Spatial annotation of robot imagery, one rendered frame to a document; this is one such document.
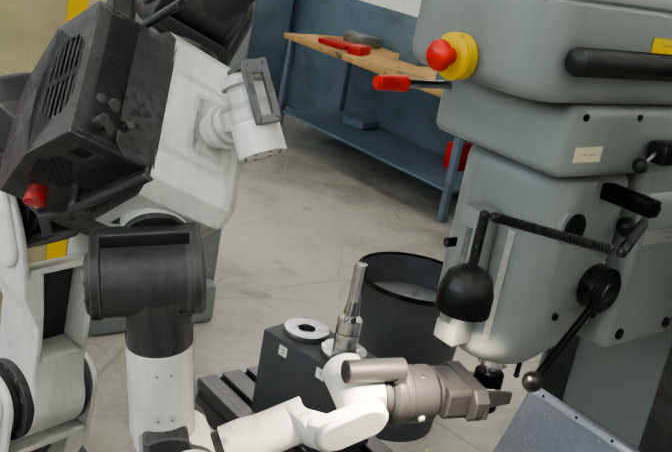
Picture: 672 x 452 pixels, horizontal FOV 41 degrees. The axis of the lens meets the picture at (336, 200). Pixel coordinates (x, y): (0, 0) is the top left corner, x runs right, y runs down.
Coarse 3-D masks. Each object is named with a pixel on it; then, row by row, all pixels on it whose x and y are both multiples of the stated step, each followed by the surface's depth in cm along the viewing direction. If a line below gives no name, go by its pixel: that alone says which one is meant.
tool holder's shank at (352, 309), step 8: (360, 264) 167; (360, 272) 166; (352, 280) 168; (360, 280) 167; (352, 288) 168; (360, 288) 168; (352, 296) 168; (360, 296) 169; (352, 304) 168; (344, 312) 170; (352, 312) 169; (352, 320) 170
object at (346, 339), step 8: (336, 328) 171; (344, 328) 169; (352, 328) 169; (360, 328) 170; (336, 336) 171; (344, 336) 169; (352, 336) 169; (336, 344) 171; (344, 344) 170; (352, 344) 170; (336, 352) 171; (344, 352) 170; (352, 352) 171
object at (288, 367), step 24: (264, 336) 178; (288, 336) 176; (312, 336) 176; (264, 360) 179; (288, 360) 174; (312, 360) 170; (264, 384) 180; (288, 384) 175; (312, 384) 171; (264, 408) 181; (312, 408) 172; (336, 408) 168
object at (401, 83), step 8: (376, 80) 120; (384, 80) 120; (392, 80) 121; (400, 80) 121; (408, 80) 122; (416, 80) 124; (424, 80) 125; (432, 80) 126; (440, 80) 127; (376, 88) 120; (384, 88) 120; (392, 88) 121; (400, 88) 122; (408, 88) 123; (432, 88) 127; (440, 88) 127; (448, 88) 128
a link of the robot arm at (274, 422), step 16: (256, 416) 131; (272, 416) 130; (288, 416) 130; (208, 432) 129; (224, 432) 129; (240, 432) 128; (256, 432) 129; (272, 432) 129; (288, 432) 129; (208, 448) 125; (224, 448) 127; (240, 448) 128; (256, 448) 128; (272, 448) 129; (288, 448) 131
